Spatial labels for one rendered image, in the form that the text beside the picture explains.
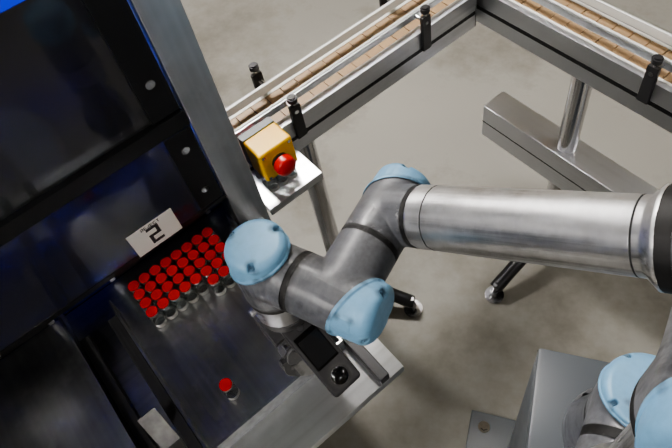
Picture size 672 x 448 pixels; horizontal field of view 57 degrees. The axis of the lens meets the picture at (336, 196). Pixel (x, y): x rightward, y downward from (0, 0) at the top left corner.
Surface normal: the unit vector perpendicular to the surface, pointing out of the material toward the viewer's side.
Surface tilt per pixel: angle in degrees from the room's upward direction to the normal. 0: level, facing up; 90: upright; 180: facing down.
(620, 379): 8
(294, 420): 0
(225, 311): 0
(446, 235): 68
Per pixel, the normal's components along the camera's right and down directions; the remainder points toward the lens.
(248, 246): -0.15, -0.59
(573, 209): -0.55, -0.57
